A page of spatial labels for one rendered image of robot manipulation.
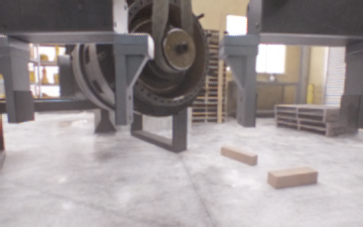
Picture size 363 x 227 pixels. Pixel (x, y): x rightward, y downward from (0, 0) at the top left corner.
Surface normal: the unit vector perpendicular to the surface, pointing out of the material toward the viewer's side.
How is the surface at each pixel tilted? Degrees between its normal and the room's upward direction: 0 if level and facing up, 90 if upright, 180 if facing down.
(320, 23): 90
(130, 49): 90
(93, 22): 90
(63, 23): 90
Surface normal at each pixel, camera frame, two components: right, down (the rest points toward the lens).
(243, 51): -0.01, 0.11
